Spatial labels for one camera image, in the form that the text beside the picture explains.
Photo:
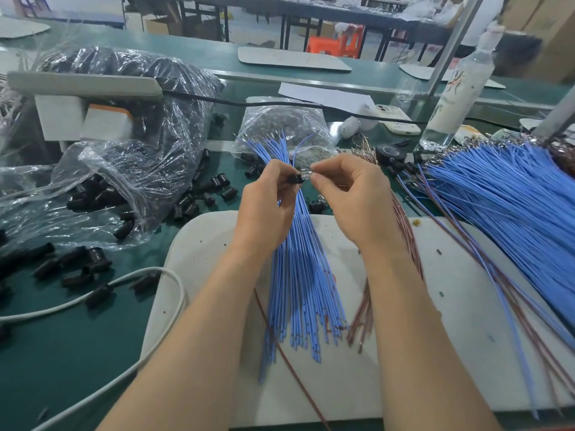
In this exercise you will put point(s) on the person's left hand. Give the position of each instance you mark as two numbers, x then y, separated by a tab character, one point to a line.
262	209

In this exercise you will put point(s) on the person's right hand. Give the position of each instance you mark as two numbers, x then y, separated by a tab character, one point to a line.
364	200

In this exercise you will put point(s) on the small black connector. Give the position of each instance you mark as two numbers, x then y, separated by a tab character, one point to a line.
296	178

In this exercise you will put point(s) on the pile of black plastic caps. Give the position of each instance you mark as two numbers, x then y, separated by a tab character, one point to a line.
72	260

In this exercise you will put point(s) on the person's left forearm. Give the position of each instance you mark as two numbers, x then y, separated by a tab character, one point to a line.
180	354

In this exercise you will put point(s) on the person's right forearm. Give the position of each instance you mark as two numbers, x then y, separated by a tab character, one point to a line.
431	350

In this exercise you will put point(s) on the black tape roll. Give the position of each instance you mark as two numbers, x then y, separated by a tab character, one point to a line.
390	154

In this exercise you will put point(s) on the white computer mouse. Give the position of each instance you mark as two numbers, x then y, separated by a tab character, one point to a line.
349	128

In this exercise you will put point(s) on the white flat device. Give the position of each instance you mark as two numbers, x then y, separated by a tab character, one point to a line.
392	119

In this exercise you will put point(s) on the small clear plastic bag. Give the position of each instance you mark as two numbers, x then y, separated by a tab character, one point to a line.
283	125

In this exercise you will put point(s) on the white paper sheet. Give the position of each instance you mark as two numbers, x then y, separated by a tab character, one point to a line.
323	97

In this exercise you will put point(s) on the large clear plastic bag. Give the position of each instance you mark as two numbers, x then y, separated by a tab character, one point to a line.
169	130

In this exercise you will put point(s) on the white flat tray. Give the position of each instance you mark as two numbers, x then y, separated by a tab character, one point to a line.
294	58
21	27
417	74

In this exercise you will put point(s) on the white spray bottle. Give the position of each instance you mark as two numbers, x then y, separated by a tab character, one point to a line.
458	92

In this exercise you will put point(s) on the orange plastic stool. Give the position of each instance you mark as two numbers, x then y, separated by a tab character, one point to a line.
336	40

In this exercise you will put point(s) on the white orange charger adapter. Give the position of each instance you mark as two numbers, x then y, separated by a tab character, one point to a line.
108	123

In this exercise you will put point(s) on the white paper stack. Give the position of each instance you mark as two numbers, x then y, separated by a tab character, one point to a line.
532	124

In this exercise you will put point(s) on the white work board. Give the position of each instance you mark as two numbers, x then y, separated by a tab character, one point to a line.
467	372

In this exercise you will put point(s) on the white power strip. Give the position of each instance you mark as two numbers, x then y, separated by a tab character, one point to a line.
85	83

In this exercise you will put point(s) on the cardboard boxes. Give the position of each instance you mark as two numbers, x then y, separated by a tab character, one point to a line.
542	24

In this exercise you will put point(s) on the blue table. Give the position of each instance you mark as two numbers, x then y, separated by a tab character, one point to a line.
74	6

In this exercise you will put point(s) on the slanted metal frame post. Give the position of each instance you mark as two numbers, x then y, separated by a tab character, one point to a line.
455	40

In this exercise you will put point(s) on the long black-frame table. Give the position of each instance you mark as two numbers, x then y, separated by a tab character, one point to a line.
287	6

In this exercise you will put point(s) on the short metal frame post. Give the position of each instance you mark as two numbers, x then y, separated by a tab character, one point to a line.
553	115

